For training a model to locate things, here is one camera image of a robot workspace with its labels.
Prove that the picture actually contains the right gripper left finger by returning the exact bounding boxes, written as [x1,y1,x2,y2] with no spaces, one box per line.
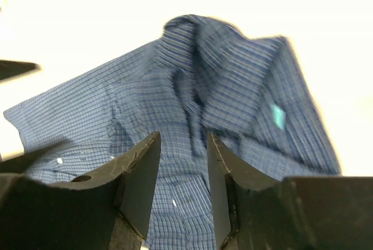
[1,132,161,249]

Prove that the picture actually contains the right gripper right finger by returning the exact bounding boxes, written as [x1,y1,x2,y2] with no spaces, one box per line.
[207,133,372,249]

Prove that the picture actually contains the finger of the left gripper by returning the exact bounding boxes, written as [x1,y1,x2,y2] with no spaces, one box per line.
[0,59,40,80]

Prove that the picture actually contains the blue plaid long sleeve shirt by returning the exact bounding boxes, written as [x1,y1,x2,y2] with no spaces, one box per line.
[4,15,341,249]

